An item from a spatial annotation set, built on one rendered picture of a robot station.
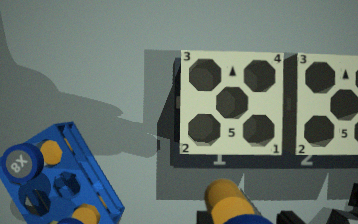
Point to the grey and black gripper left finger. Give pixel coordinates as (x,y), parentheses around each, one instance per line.
(203,217)

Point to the grey bench mat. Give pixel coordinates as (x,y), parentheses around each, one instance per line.
(111,67)

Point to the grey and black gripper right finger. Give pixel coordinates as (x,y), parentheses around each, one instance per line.
(288,217)

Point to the blue tube rack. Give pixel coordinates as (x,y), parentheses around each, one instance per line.
(62,207)

